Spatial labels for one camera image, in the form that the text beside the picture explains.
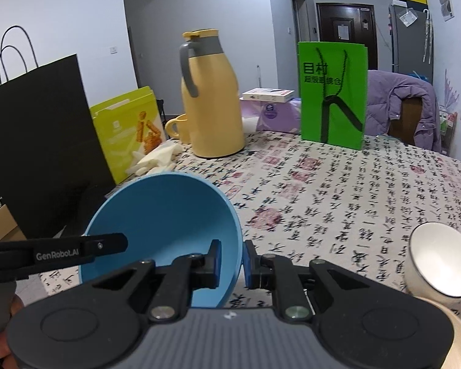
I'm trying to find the paper sheet on refrigerator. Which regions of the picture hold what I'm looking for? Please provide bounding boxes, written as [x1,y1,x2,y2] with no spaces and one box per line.
[396,10,417,28]

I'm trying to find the storage rack with bottles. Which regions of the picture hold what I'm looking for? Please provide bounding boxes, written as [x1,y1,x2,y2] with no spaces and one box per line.
[438,105,459,154]

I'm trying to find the grey refrigerator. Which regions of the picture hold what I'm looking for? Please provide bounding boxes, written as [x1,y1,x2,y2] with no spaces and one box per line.
[387,2,435,81]

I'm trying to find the dark entrance door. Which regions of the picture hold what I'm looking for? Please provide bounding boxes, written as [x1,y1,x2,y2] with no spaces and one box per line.
[316,2,379,73]

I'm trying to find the green paper bag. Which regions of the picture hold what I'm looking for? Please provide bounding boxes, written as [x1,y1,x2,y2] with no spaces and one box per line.
[297,41,369,150]

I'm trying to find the blue bowl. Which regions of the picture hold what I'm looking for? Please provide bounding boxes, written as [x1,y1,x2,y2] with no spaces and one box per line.
[79,173,242,309]

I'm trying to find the grey side door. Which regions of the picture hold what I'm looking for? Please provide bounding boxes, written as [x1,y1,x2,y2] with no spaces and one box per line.
[289,0,311,52]

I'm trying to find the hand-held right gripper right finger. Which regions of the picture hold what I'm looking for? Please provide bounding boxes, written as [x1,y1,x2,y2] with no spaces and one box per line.
[243,240,373,323]

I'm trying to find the yellow mug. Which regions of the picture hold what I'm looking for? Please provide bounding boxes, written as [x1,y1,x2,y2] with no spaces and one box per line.
[165,114,193,145]

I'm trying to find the calligraphy printed tablecloth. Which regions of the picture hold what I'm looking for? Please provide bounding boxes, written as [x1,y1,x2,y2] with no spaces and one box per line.
[38,129,461,369]

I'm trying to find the person's left hand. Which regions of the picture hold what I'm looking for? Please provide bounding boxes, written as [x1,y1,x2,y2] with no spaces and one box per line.
[0,297,24,359]

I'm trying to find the white wall panel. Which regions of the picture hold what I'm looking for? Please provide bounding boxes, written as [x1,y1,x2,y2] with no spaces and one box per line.
[439,0,456,22]

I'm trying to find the white black-rimmed bowl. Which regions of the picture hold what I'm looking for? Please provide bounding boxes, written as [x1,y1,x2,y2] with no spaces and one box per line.
[404,222,461,309]

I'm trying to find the white book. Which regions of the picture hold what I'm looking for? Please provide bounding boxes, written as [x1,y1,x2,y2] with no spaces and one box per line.
[242,88,296,104]

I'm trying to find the white rubber gloves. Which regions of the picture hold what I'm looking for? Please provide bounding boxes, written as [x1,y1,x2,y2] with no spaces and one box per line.
[125,140,183,177]

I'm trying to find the yellow thermos jug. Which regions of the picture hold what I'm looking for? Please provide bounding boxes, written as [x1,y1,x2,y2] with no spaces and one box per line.
[179,29,246,158]

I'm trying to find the black paper bag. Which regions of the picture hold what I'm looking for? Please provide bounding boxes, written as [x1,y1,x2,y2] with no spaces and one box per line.
[0,26,116,241]

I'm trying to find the purple padded jacket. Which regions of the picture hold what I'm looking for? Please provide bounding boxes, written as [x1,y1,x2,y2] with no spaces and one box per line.
[363,70,442,153]

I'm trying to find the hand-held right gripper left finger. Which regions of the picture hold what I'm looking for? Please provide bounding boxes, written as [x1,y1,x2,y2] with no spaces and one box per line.
[92,239,220,323]

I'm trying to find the white folded umbrella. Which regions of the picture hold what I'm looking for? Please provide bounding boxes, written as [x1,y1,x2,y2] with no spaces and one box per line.
[423,8,435,64]

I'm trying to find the purple tissue pack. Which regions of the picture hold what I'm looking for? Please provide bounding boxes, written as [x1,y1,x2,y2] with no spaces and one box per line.
[240,98,304,133]

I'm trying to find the cardboard box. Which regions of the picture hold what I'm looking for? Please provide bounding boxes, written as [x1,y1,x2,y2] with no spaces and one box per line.
[0,204,27,244]

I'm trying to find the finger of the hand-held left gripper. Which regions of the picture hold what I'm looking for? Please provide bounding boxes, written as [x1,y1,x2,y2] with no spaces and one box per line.
[81,232,128,263]

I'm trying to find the yellow-green printed paper bag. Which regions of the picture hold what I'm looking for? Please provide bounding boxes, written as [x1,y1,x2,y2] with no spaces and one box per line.
[90,86,166,185]

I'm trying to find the wooden chair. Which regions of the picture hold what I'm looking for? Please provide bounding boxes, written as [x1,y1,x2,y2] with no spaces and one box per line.
[388,96,425,147]

